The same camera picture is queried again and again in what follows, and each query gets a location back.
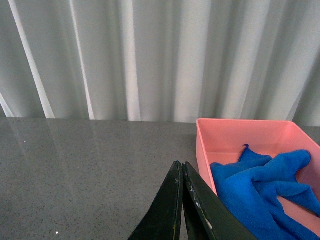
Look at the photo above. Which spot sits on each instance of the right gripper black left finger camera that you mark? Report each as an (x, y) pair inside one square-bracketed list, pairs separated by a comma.
[(163, 219)]

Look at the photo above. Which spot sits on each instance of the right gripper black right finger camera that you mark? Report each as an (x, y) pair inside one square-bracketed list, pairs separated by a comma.
[(206, 217)]

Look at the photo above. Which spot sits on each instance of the blue microfiber cloth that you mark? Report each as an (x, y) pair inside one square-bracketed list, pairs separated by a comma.
[(250, 189)]

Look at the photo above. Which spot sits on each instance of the pink plastic box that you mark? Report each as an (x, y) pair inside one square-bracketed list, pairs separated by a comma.
[(223, 141)]

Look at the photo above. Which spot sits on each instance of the white pleated curtain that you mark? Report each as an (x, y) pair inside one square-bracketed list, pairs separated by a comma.
[(161, 60)]

